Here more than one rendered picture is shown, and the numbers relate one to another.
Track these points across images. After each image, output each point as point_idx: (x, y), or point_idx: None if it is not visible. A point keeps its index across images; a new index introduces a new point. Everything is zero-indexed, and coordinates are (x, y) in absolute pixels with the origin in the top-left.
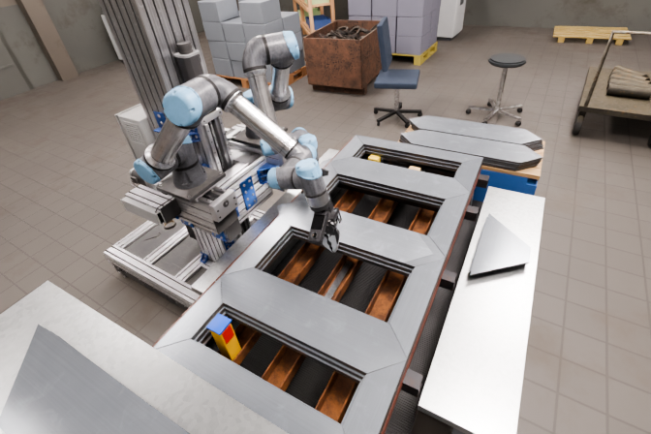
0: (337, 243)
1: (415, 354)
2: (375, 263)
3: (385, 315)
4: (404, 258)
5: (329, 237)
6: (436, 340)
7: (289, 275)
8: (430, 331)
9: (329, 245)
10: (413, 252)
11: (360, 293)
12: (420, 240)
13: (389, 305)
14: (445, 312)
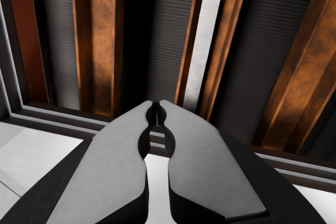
0: (83, 143)
1: (66, 4)
2: (102, 120)
3: (93, 30)
4: (30, 139)
5: (129, 192)
6: (50, 36)
7: (316, 72)
8: (61, 47)
9: (164, 126)
10: (23, 157)
11: (172, 85)
12: (26, 185)
13: (77, 43)
14: (56, 81)
